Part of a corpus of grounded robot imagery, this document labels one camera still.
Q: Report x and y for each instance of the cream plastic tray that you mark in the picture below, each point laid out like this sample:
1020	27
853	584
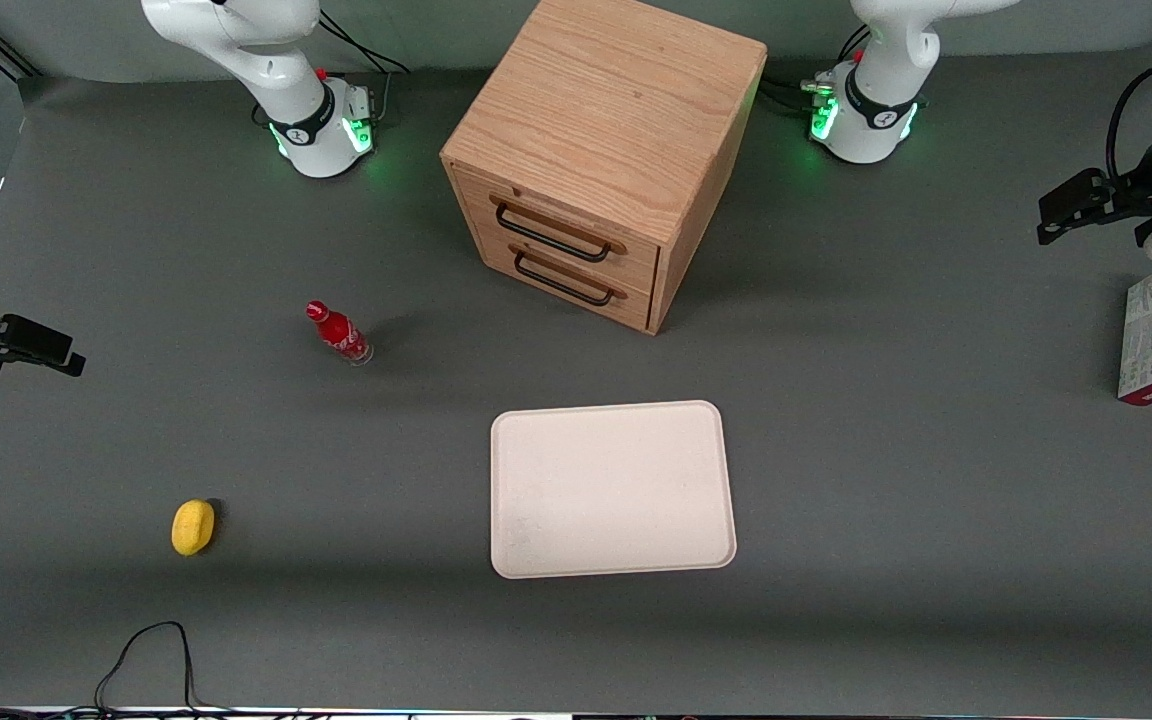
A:
611	490

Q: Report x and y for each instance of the red cola bottle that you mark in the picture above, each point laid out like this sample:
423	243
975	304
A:
340	334

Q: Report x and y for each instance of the yellow lemon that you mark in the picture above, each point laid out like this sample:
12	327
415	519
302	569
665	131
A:
192	527

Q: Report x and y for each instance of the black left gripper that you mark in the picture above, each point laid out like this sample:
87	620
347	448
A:
1132	196

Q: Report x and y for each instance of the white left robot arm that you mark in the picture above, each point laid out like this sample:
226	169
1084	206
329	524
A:
886	60

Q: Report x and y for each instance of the wooden drawer cabinet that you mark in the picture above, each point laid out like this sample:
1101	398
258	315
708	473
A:
606	130

